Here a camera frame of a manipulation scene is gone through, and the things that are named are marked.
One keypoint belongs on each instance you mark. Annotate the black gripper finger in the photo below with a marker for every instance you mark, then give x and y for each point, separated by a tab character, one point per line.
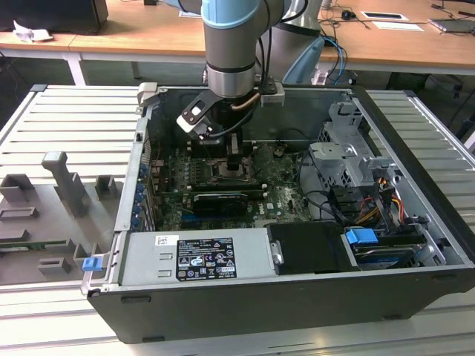
235	163

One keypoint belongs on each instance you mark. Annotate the metal CPU socket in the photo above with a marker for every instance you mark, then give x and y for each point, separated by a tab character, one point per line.
217	171

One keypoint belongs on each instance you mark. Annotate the black RAM slot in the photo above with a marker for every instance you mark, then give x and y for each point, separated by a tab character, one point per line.
222	185
222	189

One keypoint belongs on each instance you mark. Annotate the black plastic bay cover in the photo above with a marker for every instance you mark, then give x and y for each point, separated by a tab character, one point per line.
308	248

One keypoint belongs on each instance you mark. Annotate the black graphics card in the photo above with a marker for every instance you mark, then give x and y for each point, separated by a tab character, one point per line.
219	204

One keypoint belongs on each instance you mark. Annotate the green motherboard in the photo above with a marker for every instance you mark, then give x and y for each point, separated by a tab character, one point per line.
285	200

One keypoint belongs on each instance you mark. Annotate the silver metal drive cage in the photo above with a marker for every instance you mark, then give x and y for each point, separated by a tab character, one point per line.
334	163

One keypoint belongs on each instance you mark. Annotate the wooden desk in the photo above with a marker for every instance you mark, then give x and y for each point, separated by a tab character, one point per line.
33	46
148	33

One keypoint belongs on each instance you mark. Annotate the grey power supply unit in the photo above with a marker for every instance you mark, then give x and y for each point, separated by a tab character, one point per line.
148	259

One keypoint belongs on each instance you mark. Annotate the hard disk in blue carrier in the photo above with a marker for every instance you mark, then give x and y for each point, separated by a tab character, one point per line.
360	237

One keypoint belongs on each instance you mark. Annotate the black computer mouse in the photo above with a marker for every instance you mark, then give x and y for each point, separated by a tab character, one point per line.
348	15

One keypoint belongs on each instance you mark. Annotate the open black PC case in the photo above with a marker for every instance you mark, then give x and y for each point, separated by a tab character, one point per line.
259	315

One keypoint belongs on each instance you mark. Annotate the blue plastic case latch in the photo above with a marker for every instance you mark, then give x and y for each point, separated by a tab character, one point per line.
91	264

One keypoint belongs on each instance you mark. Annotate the white paper sheet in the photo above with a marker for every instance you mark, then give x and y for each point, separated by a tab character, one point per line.
399	26

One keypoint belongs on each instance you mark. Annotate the black computer box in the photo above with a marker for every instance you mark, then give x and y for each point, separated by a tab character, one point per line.
55	15

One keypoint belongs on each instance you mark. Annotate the grey parts rack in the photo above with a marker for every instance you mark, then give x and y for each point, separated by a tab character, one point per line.
44	237

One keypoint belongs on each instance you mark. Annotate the crumpled white paper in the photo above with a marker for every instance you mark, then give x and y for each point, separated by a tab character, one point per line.
29	32

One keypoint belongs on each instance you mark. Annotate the grey laptop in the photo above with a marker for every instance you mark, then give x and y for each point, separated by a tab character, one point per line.
454	25

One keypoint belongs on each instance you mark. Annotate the white camera on black bracket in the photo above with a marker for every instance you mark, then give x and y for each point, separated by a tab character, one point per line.
191	118

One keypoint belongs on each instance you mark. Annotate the flat grey camera box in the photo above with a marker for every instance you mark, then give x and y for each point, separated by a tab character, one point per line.
272	97

